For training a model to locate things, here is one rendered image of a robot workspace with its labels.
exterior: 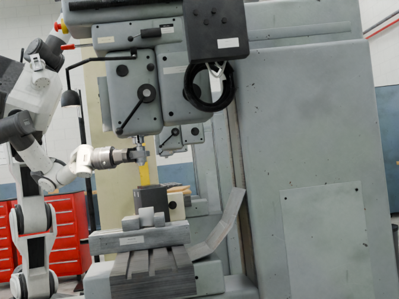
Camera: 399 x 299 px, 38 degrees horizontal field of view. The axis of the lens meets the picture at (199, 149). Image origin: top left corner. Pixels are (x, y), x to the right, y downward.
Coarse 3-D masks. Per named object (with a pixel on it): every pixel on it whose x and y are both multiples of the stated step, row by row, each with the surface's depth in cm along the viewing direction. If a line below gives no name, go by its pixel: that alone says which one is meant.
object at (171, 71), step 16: (160, 64) 215; (176, 64) 216; (160, 80) 216; (176, 80) 216; (208, 80) 217; (160, 96) 217; (176, 96) 215; (208, 96) 217; (176, 112) 215; (192, 112) 216
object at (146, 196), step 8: (152, 184) 276; (136, 192) 267; (144, 192) 257; (152, 192) 258; (160, 192) 259; (136, 200) 270; (144, 200) 257; (152, 200) 258; (160, 200) 259; (136, 208) 272; (160, 208) 258; (168, 208) 259; (168, 216) 259
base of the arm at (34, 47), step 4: (36, 40) 258; (40, 40) 256; (32, 44) 258; (36, 44) 256; (40, 44) 255; (28, 48) 259; (32, 48) 257; (36, 48) 255; (40, 48) 255; (24, 52) 261; (28, 52) 257; (32, 52) 255; (36, 52) 255; (24, 56) 260; (28, 56) 257; (64, 56) 266; (28, 60) 258; (64, 60) 265; (60, 64) 263; (48, 68) 260; (56, 68) 264; (60, 68) 264
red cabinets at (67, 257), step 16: (64, 192) 702; (80, 192) 691; (0, 208) 665; (64, 208) 660; (80, 208) 683; (0, 224) 665; (64, 224) 658; (80, 224) 675; (0, 240) 664; (64, 240) 659; (0, 256) 664; (16, 256) 680; (64, 256) 659; (80, 256) 659; (0, 272) 663; (64, 272) 659; (80, 272) 659
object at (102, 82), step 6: (102, 78) 223; (102, 84) 223; (102, 90) 223; (102, 96) 223; (108, 96) 223; (102, 102) 223; (108, 102) 223; (102, 108) 223; (108, 108) 223; (102, 114) 223; (108, 114) 223; (102, 120) 224; (108, 120) 223; (102, 126) 223; (108, 126) 223
